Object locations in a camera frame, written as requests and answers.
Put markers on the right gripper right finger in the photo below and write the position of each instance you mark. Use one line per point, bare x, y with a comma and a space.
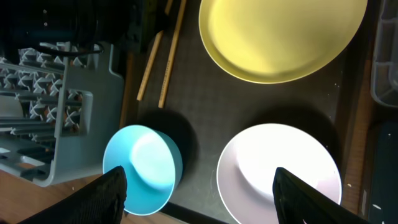
297, 202

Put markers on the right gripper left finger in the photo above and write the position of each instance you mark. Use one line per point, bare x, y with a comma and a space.
101, 201

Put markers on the white small plate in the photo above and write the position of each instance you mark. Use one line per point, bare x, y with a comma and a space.
248, 163

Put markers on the grey dishwasher rack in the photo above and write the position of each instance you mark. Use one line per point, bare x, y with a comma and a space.
58, 114

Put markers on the light blue bowl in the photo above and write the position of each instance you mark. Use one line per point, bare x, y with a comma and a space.
152, 164

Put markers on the black tray bin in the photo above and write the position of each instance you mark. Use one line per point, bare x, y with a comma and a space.
383, 197

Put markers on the dark brown serving tray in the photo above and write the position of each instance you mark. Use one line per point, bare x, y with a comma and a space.
205, 107

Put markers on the clear plastic bin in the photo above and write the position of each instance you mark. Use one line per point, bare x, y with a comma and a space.
384, 68

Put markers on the yellow plate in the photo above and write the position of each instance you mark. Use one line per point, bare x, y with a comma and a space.
277, 41

